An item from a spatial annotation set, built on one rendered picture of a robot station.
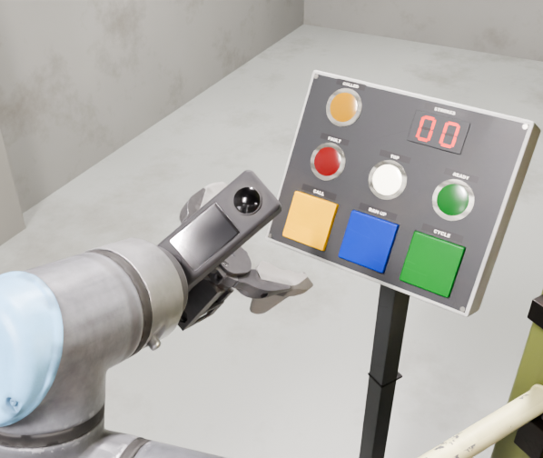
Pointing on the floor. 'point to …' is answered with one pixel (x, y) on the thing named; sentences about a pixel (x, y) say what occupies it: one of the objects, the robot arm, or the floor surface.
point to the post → (383, 371)
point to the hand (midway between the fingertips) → (271, 229)
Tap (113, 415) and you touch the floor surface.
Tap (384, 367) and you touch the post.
